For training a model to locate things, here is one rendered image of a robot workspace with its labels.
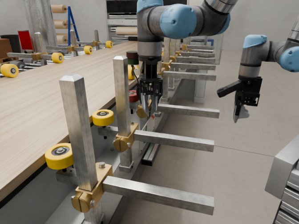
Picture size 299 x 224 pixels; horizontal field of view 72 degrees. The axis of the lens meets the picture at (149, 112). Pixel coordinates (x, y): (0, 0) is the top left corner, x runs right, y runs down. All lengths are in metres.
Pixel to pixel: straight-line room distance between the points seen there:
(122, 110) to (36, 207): 0.40
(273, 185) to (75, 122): 0.43
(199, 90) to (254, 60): 2.46
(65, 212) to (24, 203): 0.17
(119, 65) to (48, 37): 4.09
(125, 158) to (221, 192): 1.15
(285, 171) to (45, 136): 0.64
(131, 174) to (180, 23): 0.55
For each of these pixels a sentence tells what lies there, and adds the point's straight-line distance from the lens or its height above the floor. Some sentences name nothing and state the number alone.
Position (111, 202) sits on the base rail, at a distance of 0.73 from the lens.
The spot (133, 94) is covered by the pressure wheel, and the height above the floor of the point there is 0.91.
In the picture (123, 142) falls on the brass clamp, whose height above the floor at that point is 0.85.
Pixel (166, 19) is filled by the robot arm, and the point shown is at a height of 1.24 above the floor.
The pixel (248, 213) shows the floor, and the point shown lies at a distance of 1.75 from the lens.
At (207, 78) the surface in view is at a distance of 1.16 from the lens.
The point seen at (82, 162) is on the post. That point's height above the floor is 0.93.
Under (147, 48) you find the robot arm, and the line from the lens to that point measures 0.62.
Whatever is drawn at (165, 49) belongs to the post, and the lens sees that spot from 1.37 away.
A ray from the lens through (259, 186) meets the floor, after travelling 1.98.
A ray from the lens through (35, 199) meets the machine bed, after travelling 0.77.
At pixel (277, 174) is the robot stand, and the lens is 0.49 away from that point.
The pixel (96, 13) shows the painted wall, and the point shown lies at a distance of 11.27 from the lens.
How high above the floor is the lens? 1.24
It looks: 25 degrees down
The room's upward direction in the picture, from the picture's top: straight up
